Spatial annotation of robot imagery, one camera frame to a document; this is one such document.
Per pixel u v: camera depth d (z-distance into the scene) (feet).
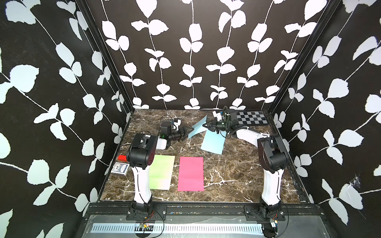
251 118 3.73
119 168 2.88
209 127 2.94
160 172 2.95
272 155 1.78
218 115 2.98
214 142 3.30
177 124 3.13
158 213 2.44
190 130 3.03
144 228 2.34
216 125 2.79
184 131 2.96
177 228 2.30
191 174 2.88
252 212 2.41
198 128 3.11
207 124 2.99
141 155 1.82
